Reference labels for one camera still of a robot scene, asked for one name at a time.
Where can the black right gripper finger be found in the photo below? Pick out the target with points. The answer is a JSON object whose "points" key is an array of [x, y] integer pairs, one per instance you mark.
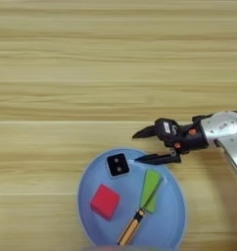
{"points": [[146, 132], [156, 159]]}

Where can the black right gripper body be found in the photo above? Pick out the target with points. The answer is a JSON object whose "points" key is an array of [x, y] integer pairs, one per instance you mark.
{"points": [[189, 139]]}

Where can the red cube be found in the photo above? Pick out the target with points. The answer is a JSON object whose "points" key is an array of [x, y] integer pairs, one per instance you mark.
{"points": [[104, 202]]}

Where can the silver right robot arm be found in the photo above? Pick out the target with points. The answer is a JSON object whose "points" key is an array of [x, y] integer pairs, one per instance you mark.
{"points": [[223, 129]]}

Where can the black box with white label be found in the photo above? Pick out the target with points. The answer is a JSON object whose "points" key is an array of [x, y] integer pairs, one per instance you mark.
{"points": [[166, 129]]}

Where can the green rectangular block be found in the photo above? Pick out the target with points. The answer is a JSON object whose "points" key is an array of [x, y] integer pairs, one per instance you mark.
{"points": [[150, 183]]}

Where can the black cube with white sides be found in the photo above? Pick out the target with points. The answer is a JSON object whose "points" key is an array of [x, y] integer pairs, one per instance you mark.
{"points": [[118, 165]]}

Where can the round blue plate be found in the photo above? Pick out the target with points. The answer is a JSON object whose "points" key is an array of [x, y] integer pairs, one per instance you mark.
{"points": [[163, 222]]}

